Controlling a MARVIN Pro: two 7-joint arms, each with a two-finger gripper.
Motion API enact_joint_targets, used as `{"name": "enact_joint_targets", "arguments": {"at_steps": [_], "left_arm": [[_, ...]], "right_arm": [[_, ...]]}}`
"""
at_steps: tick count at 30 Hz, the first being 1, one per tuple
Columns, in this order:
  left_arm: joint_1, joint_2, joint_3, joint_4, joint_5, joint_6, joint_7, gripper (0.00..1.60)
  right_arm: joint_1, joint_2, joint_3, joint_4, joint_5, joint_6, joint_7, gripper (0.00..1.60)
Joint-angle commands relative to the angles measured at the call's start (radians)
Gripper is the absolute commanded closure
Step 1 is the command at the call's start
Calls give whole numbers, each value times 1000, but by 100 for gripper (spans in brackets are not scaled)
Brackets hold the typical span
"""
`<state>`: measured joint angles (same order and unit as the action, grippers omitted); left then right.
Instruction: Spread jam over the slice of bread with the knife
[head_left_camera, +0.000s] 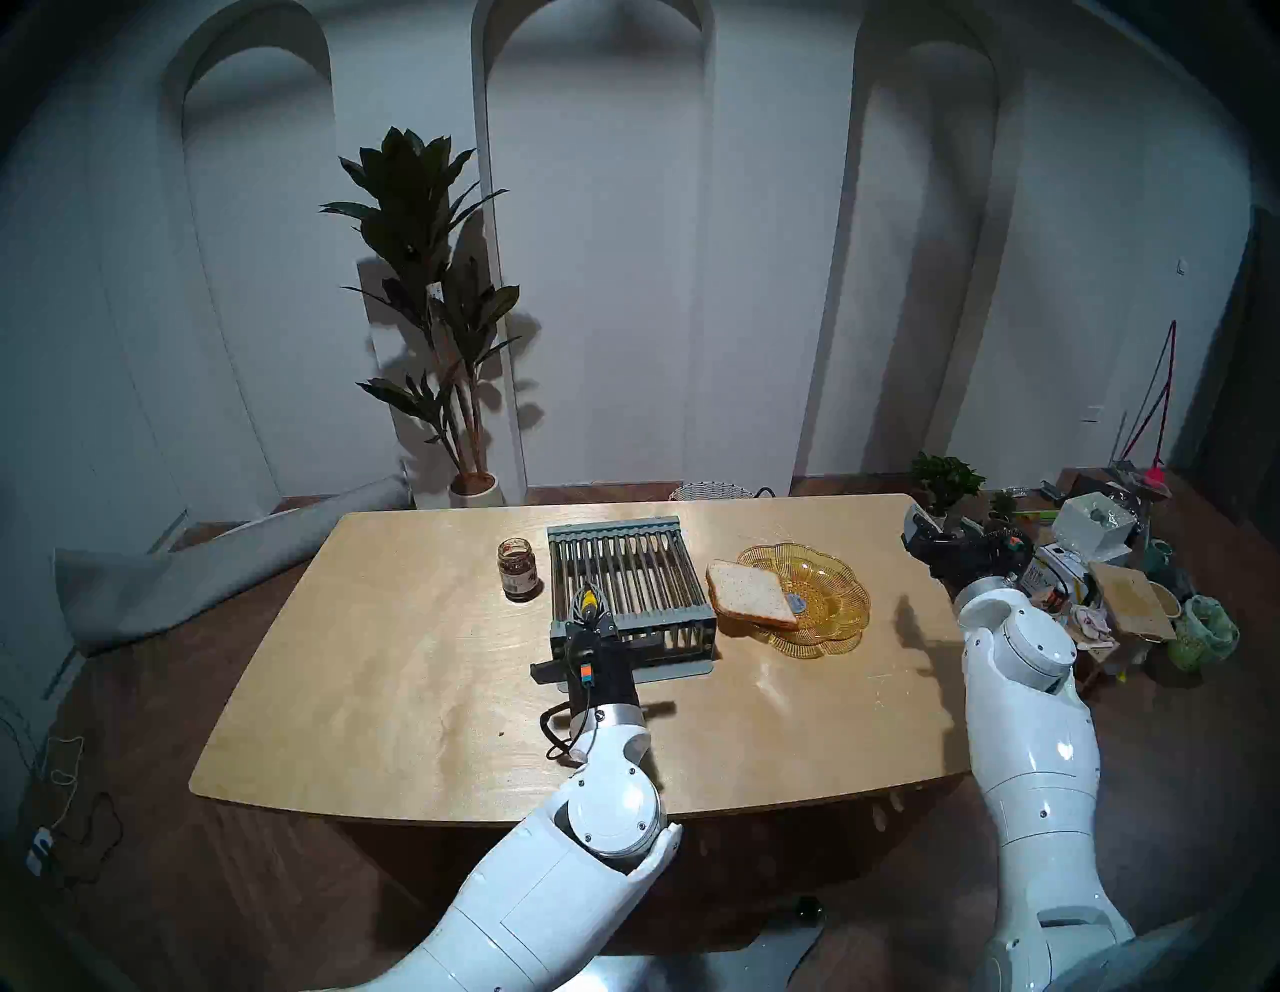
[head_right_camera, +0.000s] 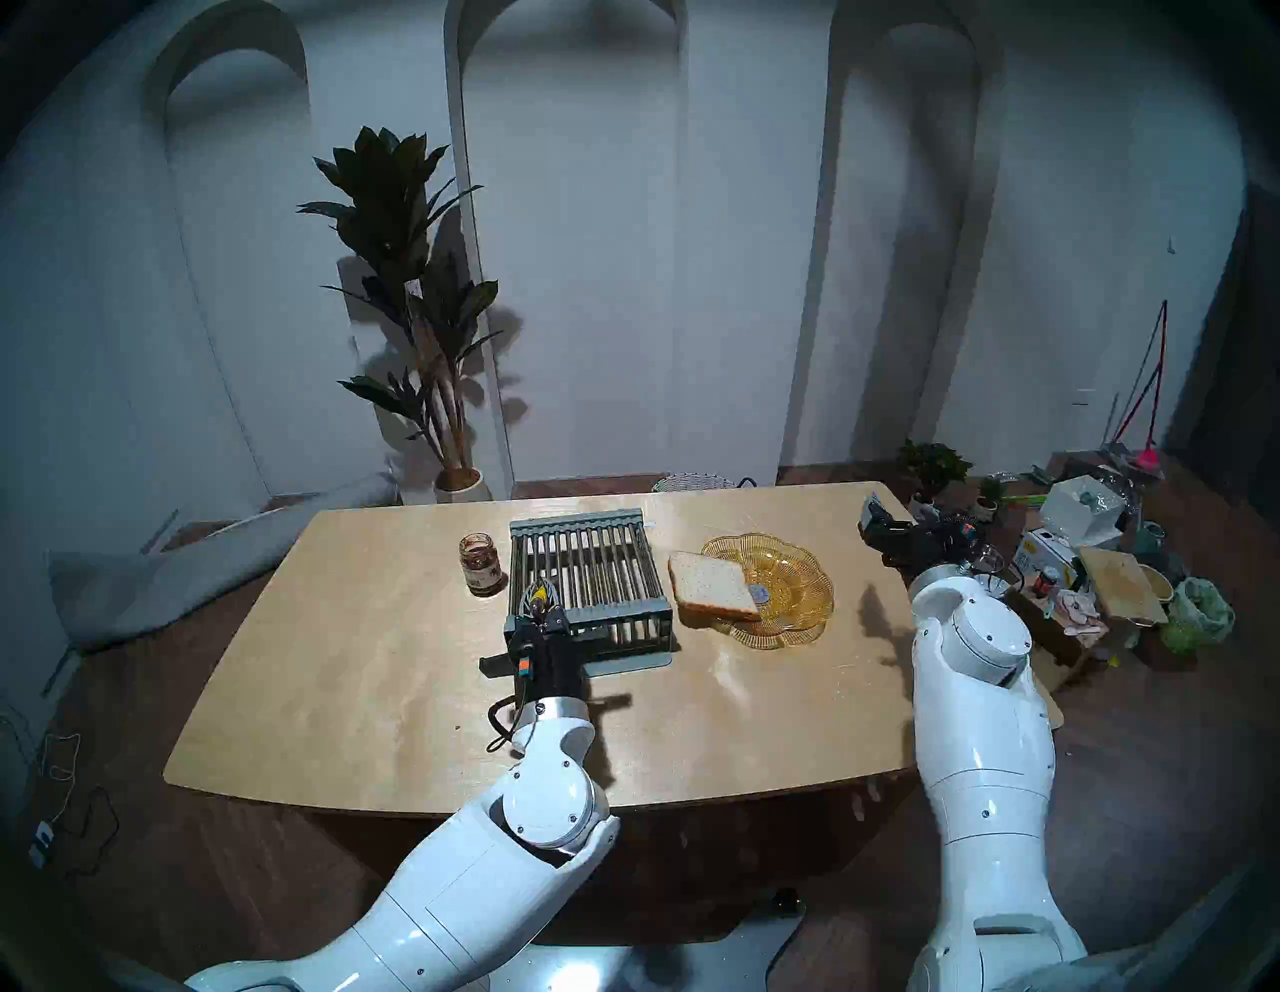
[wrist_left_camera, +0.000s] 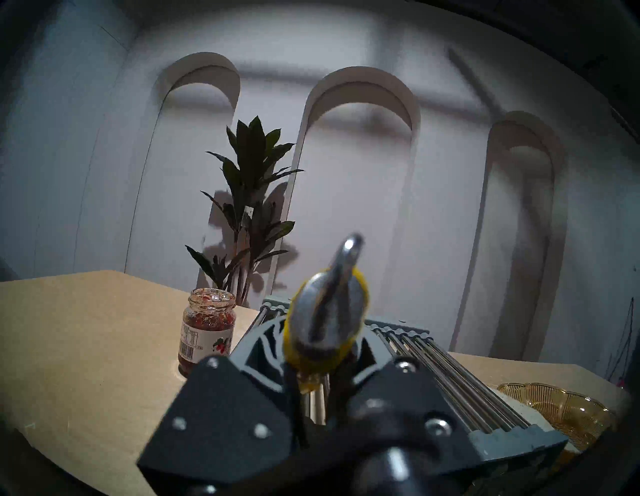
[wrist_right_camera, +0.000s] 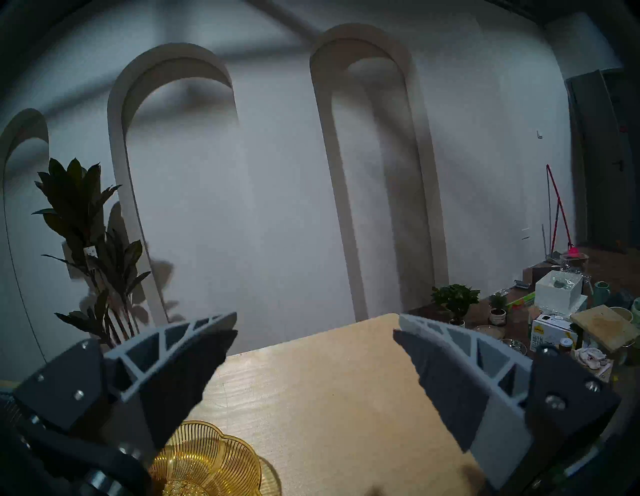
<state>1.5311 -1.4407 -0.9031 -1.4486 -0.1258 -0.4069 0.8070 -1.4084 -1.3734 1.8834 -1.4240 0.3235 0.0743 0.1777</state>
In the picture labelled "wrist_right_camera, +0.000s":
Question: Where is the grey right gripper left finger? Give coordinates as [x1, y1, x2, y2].
[12, 312, 239, 451]

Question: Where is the white floral cloth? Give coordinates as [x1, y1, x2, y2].
[575, 347, 608, 371]

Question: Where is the amber glass plate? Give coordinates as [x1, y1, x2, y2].
[147, 421, 263, 496]

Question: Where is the small bushy potted plant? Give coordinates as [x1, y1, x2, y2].
[431, 284, 481, 328]

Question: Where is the white open box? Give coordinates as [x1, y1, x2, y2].
[535, 270, 588, 318]

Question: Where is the white carton with yellow print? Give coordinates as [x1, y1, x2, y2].
[530, 312, 578, 353]

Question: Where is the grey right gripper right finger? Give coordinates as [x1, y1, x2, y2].
[393, 314, 622, 490]

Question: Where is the dark grey door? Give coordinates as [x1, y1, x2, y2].
[565, 67, 640, 251]

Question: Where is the wooden cutting board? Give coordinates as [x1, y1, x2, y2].
[570, 305, 638, 353]

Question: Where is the tall potted leafy plant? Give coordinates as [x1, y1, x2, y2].
[32, 158, 152, 351]

